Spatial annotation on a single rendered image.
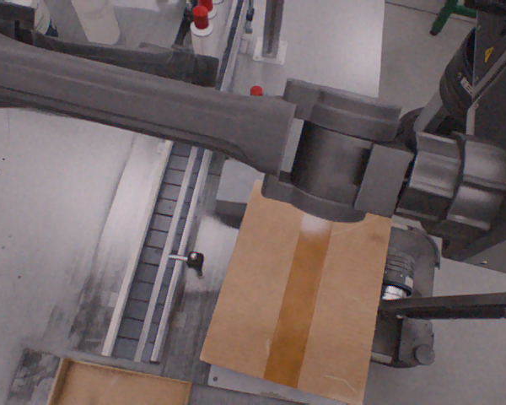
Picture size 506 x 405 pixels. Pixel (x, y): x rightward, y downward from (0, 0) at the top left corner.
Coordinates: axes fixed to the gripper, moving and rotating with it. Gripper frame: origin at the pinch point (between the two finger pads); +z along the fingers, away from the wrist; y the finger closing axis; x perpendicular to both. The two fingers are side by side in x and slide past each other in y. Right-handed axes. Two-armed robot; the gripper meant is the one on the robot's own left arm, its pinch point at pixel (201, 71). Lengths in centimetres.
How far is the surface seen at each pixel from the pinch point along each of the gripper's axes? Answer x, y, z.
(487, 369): 96, -123, 42
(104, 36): -4.4, 25.7, 1.9
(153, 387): 63, -4, -36
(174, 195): 28.1, 0.3, -15.0
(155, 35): -7.7, 16.3, 13.0
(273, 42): -10.9, -15.7, 14.1
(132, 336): 53, 1, -34
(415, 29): -47, -91, 154
